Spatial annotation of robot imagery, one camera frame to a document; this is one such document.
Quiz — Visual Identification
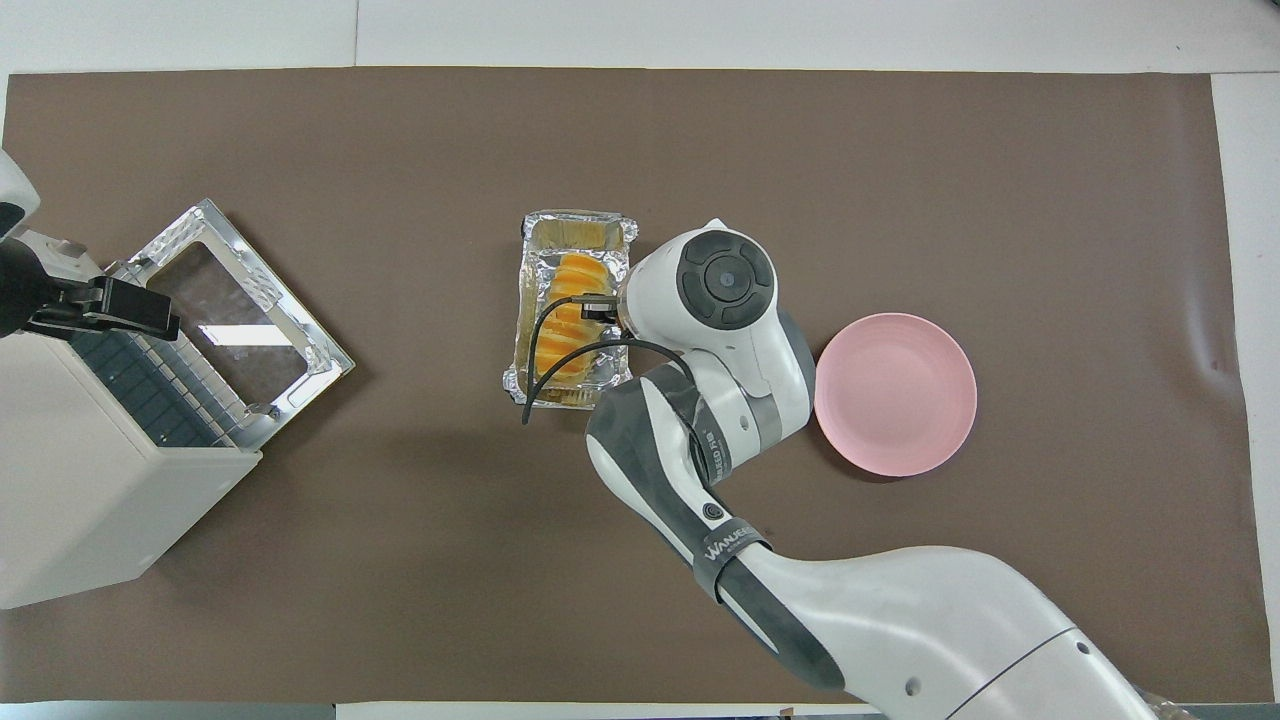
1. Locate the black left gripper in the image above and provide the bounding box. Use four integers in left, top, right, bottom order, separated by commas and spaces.
0, 243, 181, 342

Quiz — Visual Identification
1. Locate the sliced yellow bread loaf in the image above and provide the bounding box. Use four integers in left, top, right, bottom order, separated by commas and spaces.
535, 253, 613, 386

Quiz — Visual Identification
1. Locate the aluminium foil tray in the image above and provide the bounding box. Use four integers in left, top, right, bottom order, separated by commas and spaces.
502, 209, 639, 409

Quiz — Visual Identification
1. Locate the metal oven rack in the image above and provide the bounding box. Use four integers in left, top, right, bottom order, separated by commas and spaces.
72, 325, 251, 448

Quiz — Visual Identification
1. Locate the glass oven door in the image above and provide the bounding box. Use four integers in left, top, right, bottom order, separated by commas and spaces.
105, 198, 356, 448

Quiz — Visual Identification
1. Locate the cream white toaster oven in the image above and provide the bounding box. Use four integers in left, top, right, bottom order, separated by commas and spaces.
0, 232, 263, 611

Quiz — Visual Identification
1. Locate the pink round plate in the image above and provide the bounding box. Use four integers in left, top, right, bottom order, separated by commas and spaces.
813, 313, 978, 478

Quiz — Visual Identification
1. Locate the brown table mat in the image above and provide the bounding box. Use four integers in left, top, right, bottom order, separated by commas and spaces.
0, 67, 1276, 704

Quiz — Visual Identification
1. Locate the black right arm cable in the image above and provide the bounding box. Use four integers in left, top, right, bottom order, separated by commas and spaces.
520, 293, 701, 426

